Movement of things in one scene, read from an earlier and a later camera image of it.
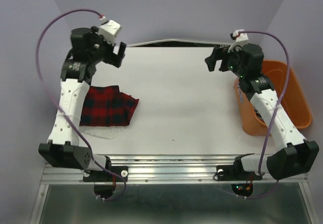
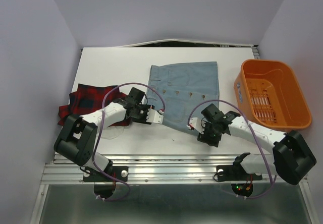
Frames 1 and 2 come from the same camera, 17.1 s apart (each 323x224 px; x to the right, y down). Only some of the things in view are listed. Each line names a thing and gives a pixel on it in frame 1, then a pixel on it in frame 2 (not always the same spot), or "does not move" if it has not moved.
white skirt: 106,132 does not move
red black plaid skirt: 105,106 does not move
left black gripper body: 105,52 to 141,113
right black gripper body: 229,60 to 210,136
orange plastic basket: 293,102 does not move
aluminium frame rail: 168,169 does not move
